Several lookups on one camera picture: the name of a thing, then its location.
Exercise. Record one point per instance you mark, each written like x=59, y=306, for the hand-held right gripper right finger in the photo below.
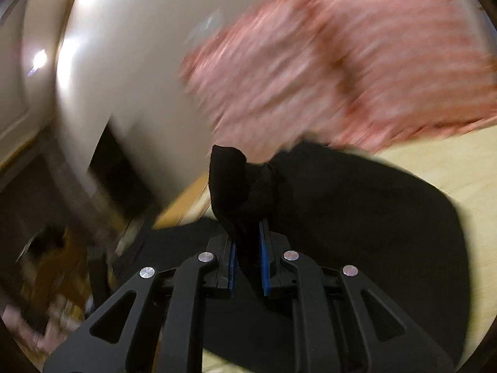
x=265, y=268

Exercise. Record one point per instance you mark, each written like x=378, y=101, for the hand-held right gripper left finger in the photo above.
x=232, y=265

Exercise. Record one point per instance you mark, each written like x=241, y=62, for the black pants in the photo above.
x=349, y=209

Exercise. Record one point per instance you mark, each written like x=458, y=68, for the pink striped cloth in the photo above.
x=334, y=66

